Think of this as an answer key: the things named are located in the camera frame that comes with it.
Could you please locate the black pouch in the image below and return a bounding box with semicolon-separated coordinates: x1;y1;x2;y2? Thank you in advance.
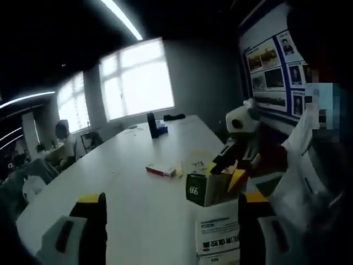
163;113;186;123

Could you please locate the black thermos bottle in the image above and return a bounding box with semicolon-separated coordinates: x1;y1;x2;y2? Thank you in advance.
146;112;158;139

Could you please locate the clear plastic storage tray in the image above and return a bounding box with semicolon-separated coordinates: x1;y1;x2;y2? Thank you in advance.
175;148;279;265

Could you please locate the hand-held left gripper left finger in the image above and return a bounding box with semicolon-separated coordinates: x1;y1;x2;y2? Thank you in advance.
34;192;108;265

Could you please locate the dark green medicine box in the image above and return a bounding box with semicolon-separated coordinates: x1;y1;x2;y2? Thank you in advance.
185;173;208;208

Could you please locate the long ceiling light strip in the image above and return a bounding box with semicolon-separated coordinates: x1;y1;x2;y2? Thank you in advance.
100;0;145;41

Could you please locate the small yellow object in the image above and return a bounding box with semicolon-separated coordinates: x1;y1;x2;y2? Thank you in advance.
175;159;185;178

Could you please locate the white pillar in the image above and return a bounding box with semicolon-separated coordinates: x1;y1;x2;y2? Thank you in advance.
22;112;39;145

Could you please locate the curved ceiling light strip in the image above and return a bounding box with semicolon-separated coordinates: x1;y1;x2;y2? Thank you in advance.
0;91;56;110

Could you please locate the white backpack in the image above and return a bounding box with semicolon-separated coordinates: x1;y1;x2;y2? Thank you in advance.
21;176;47;203

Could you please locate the grey jacket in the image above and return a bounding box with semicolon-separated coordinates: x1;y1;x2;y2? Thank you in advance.
0;158;61;213

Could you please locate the window with blinds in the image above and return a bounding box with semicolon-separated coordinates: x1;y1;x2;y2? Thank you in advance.
56;70;91;134

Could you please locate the red and white medicine box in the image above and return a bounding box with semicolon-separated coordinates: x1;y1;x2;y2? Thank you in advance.
145;163;178;179

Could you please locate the large bright window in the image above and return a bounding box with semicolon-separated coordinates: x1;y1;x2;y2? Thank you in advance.
98;36;177;121

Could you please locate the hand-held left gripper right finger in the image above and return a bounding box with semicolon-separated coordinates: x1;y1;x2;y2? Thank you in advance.
238;192;307;265

